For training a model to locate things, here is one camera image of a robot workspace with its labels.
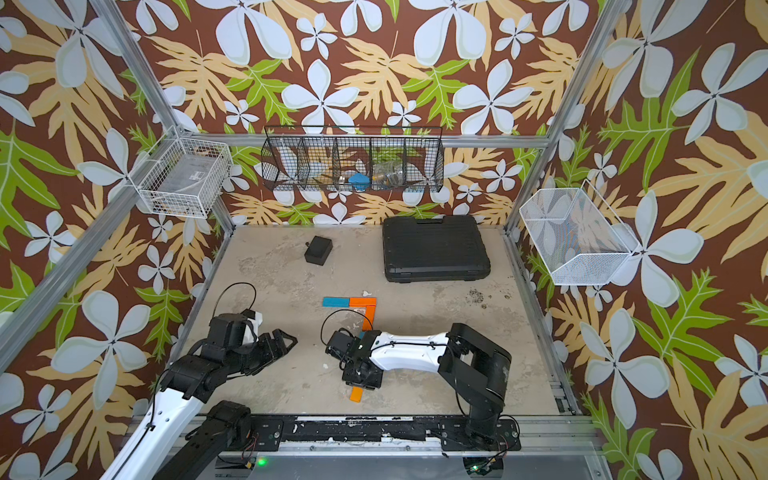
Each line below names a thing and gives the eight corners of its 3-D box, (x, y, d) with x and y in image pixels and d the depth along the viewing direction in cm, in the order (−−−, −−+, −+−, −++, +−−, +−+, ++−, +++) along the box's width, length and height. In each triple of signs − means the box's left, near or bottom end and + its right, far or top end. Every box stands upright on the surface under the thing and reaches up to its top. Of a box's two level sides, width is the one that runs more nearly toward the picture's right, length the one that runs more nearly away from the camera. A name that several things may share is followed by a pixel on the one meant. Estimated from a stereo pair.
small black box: (302, 260, 112) (299, 252, 109) (314, 242, 118) (312, 234, 115) (322, 266, 111) (320, 258, 107) (333, 247, 117) (331, 239, 113)
